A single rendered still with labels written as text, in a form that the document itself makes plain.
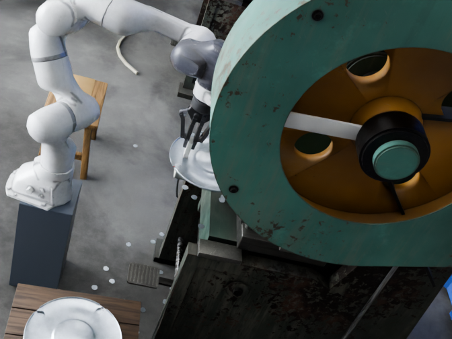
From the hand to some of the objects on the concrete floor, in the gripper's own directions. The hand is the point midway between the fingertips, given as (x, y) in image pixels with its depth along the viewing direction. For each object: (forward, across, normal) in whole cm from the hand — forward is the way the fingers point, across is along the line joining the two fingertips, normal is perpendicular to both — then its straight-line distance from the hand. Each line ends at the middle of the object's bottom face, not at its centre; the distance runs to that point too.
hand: (187, 147), depth 205 cm
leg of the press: (+81, -52, +26) cm, 100 cm away
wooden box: (+82, +20, +47) cm, 96 cm away
